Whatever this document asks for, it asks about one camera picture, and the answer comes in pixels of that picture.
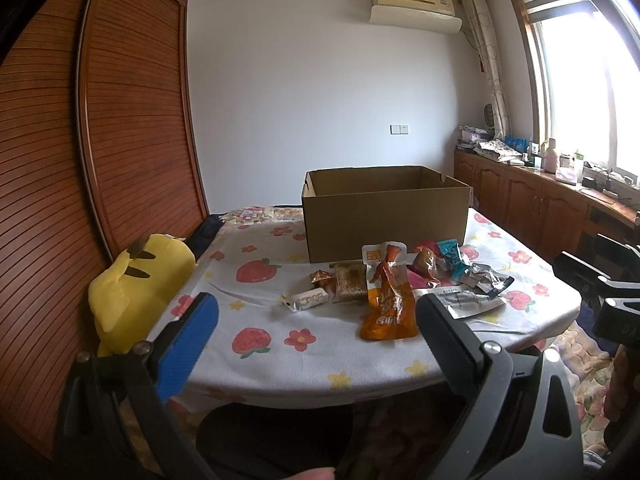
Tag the floral bed quilt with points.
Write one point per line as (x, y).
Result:
(589, 370)

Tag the strawberry print white tablecloth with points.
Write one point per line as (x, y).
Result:
(262, 353)

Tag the wooden louvered wardrobe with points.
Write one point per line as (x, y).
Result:
(97, 149)

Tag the patterned window curtain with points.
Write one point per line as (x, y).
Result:
(484, 34)

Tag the wooden sideboard cabinet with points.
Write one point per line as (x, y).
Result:
(546, 215)

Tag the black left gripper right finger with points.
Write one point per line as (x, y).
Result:
(471, 367)

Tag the pink braised meat packet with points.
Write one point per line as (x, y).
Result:
(423, 271)

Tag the small white snack bar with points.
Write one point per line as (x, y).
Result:
(307, 300)

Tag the brown square snack packet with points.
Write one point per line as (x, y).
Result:
(350, 281)

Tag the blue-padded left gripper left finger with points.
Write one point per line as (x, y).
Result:
(156, 370)

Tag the white grey snack packet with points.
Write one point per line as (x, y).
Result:
(464, 303)

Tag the window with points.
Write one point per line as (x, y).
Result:
(586, 84)

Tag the pink bottle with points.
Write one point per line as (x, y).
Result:
(550, 158)

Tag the orange snack packet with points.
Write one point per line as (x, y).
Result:
(392, 306)

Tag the stack of papers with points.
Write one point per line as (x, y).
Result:
(497, 151)

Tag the white wall air conditioner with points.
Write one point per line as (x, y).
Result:
(430, 15)

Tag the silver foil snack packet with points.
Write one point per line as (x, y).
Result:
(485, 280)

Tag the yellow plush toy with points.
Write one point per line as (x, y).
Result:
(129, 297)

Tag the white wall switch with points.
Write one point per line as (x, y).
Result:
(399, 129)

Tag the teal snack packet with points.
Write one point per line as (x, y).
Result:
(451, 253)

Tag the brown cardboard box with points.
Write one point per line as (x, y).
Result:
(347, 208)

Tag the small copper candy wrapper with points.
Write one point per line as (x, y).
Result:
(323, 279)

